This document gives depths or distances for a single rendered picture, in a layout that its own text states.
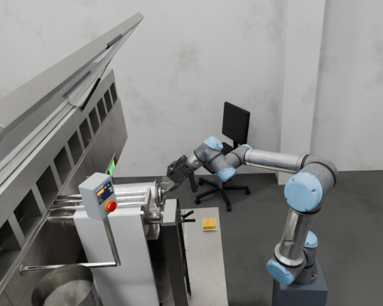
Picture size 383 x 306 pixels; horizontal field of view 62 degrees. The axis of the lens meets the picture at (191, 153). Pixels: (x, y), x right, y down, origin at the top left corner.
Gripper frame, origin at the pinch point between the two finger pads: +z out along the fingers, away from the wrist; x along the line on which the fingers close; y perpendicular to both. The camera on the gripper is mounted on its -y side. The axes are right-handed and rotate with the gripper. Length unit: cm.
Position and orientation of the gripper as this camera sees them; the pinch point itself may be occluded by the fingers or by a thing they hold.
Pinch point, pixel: (165, 191)
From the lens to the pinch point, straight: 150.2
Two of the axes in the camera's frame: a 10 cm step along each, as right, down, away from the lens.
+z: -7.1, 6.1, 3.5
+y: -7.1, -6.2, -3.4
